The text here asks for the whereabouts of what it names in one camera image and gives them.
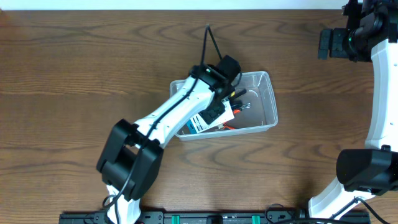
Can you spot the clear plastic storage container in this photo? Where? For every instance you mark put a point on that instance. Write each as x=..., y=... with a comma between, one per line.
x=259, y=117

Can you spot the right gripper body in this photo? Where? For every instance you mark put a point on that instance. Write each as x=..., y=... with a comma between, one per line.
x=351, y=45

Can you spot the blue white screwdriver box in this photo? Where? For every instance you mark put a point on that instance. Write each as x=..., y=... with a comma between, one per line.
x=196, y=124

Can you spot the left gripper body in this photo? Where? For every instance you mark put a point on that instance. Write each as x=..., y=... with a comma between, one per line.
x=214, y=111

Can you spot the silver combination wrench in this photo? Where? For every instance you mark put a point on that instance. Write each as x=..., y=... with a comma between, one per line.
x=245, y=106

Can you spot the black mounting rail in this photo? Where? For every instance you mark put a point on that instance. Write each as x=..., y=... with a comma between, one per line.
x=98, y=217

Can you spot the small black handled hammer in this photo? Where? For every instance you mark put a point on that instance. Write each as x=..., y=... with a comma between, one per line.
x=238, y=94

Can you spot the red handled pliers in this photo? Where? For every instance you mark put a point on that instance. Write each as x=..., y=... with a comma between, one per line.
x=225, y=125

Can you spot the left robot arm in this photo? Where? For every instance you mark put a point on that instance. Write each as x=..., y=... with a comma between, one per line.
x=131, y=158

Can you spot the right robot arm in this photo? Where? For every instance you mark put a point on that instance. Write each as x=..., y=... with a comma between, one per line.
x=370, y=35

